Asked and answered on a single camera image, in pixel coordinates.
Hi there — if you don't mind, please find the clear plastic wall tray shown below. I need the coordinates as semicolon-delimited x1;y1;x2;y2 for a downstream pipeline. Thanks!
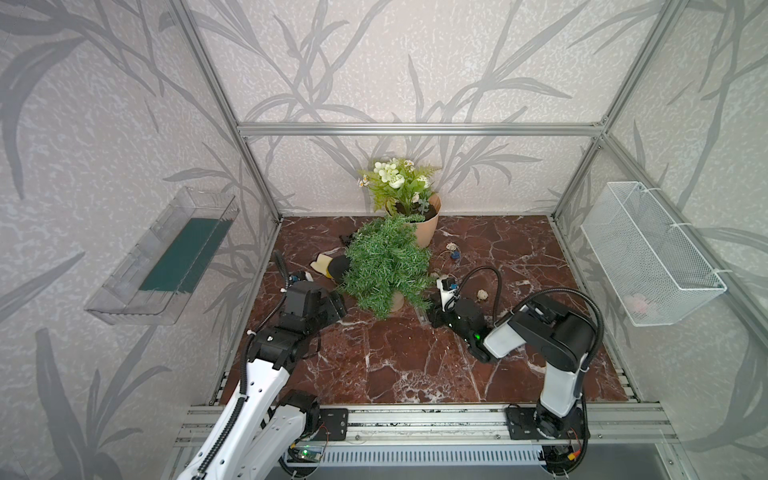
85;187;240;326

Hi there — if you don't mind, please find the small green christmas tree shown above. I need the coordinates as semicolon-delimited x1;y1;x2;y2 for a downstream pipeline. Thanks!
341;214;431;319

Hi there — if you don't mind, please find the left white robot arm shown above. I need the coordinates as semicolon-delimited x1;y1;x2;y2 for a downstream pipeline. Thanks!
178;252;347;479

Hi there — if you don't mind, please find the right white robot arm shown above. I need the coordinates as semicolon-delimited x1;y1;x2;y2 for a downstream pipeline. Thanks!
426;267;605;440

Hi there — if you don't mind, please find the yellow black object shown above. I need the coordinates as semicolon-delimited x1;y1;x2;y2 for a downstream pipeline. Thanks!
310;254;351;283

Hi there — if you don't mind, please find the pink object in basket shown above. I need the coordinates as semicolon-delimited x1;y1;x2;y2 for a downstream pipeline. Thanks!
623;294;653;317

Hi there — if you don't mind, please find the potted white flower plant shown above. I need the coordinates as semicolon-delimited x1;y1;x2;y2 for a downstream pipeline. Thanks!
358;158;442;248

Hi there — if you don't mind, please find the white wire mesh basket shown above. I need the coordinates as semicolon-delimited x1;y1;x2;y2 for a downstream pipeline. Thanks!
581;181;727;327

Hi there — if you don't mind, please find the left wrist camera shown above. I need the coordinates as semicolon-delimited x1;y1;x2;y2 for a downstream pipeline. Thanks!
286;271;311;290

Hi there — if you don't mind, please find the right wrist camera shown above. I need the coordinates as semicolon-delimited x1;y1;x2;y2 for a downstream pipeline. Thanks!
436;275;459;312

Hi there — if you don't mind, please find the green circuit board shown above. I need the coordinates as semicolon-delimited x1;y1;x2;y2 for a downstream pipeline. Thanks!
287;445;323;463

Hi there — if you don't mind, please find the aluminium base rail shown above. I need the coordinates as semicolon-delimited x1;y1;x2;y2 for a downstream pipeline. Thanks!
163;403;681;479

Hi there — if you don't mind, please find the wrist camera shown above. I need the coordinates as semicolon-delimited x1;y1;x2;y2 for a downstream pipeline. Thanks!
286;271;311;290
436;275;459;312

